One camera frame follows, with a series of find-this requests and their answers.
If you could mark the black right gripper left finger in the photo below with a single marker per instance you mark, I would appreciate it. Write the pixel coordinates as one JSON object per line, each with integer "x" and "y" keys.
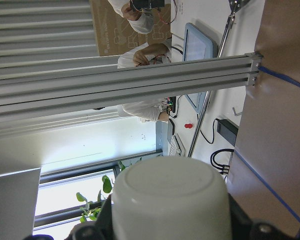
{"x": 104, "y": 222}

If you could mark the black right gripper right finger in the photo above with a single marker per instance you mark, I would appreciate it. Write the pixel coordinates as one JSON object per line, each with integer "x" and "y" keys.
{"x": 241, "y": 224}

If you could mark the cream white ikea cup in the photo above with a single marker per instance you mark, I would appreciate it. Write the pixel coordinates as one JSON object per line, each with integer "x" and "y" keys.
{"x": 170, "y": 198}

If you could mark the green potted plant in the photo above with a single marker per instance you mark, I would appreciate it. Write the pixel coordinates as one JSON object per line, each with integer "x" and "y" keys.
{"x": 96, "y": 184}

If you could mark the black power adapter brick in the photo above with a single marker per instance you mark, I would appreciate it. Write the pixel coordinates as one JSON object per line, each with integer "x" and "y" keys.
{"x": 227, "y": 130}

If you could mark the white computer keyboard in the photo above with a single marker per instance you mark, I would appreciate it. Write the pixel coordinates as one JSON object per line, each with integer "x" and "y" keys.
{"x": 176, "y": 146}

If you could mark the red emergency stop button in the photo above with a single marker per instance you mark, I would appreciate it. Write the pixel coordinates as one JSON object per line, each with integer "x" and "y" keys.
{"x": 188, "y": 125}

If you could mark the person in white shirt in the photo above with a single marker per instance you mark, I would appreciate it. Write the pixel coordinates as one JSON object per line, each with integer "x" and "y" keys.
{"x": 151, "y": 110}

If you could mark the blue teach pendant tablet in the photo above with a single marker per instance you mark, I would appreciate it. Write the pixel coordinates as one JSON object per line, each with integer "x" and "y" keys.
{"x": 196, "y": 100}

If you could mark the cardboard box left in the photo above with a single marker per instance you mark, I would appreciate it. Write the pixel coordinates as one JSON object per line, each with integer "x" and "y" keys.
{"x": 115, "y": 36}

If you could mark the aluminium frame post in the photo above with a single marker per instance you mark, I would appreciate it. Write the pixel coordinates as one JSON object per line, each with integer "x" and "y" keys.
{"x": 31, "y": 99}

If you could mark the green-handled reacher grabber tool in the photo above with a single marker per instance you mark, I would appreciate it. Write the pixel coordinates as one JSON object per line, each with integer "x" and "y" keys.
{"x": 235, "y": 6}

